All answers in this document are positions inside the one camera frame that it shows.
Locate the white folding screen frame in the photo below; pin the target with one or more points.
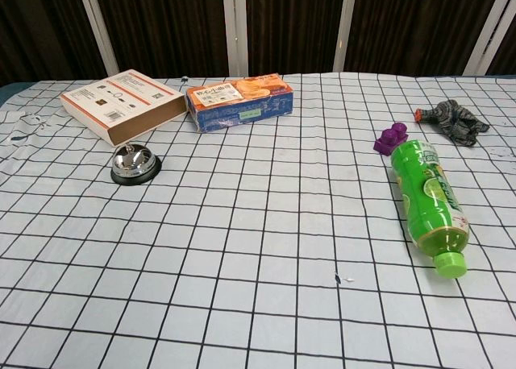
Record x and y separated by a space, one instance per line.
235 26

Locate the green plastic drink bottle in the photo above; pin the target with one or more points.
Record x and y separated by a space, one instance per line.
431 200

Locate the orange blue biscuit box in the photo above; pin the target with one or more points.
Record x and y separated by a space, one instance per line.
238 101

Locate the white black checked tablecloth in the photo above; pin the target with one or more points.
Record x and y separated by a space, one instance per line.
242 232

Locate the blue table pad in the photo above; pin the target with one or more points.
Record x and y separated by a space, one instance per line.
10 89

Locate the purple plastic toy block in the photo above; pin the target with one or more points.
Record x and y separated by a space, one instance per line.
390 138

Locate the small shiny round metal cup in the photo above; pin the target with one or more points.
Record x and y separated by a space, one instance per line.
133 161

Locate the grey striped knit glove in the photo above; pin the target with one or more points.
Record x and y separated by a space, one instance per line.
455 119

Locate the white orange flat carton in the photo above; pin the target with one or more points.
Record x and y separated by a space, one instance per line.
121 103

